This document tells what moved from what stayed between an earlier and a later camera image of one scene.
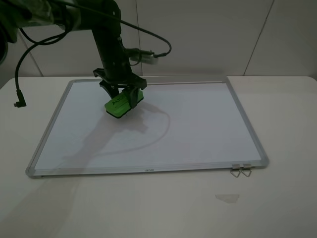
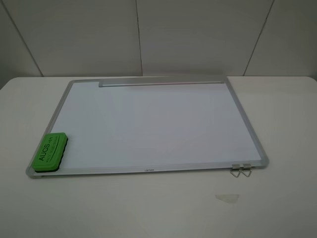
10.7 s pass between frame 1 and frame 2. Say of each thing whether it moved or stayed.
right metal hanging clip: stayed
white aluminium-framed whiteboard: stayed
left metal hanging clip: stayed
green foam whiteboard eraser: moved
